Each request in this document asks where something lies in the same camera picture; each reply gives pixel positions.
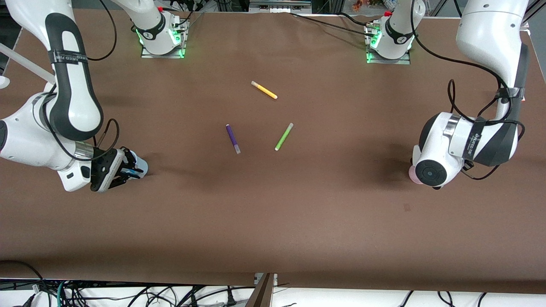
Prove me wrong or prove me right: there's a green marker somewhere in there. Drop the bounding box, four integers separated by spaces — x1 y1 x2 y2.
274 123 294 151

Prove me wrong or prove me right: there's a black cable on table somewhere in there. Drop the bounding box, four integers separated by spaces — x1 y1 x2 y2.
290 12 377 35

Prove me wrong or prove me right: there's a light pink plastic cup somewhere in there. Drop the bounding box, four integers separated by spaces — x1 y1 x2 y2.
408 164 424 185

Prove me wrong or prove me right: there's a light blue plastic cup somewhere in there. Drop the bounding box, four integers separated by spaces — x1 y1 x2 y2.
128 151 149 180

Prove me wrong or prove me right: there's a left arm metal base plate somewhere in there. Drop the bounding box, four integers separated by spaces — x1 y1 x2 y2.
365 21 411 65

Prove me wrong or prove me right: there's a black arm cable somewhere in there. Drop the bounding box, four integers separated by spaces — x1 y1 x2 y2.
42 0 121 162
411 0 526 180

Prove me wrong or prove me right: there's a yellow marker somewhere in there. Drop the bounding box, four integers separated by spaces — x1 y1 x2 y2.
251 81 278 100

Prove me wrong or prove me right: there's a purple marker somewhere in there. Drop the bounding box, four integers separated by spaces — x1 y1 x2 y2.
226 124 241 155

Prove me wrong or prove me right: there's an aluminium frame bar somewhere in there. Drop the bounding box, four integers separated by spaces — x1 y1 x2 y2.
249 0 313 14

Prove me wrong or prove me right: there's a black looped floor cable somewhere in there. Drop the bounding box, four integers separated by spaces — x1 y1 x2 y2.
0 260 45 295

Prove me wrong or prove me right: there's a brown table support beam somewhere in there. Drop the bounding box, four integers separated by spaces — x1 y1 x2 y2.
245 273 276 307

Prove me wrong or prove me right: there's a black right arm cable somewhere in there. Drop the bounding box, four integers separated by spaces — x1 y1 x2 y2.
42 0 121 162

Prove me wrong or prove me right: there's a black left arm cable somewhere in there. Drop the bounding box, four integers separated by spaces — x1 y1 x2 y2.
411 0 526 180

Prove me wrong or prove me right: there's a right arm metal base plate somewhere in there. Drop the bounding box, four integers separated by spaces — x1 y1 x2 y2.
141 17 188 59

